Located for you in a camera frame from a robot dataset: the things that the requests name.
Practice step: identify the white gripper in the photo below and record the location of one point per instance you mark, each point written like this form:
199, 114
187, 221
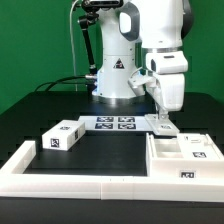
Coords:
168, 69

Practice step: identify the white cabinet door panel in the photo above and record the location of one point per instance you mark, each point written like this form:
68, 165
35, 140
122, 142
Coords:
161, 127
198, 146

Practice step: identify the white cabinet body box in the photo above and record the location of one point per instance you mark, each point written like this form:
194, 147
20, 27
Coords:
164, 159

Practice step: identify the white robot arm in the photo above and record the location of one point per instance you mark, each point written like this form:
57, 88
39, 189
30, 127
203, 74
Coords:
142, 50

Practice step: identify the small white cabinet top block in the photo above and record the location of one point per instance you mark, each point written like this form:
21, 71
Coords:
63, 135

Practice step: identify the white marker sheet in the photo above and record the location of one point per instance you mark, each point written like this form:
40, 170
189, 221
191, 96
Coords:
115, 123

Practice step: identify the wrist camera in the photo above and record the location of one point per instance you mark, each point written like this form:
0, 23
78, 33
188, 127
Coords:
137, 81

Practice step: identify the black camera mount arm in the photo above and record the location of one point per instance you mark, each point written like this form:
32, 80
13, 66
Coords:
87, 33

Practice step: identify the white U-shaped border frame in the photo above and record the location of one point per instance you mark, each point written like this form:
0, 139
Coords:
15, 182

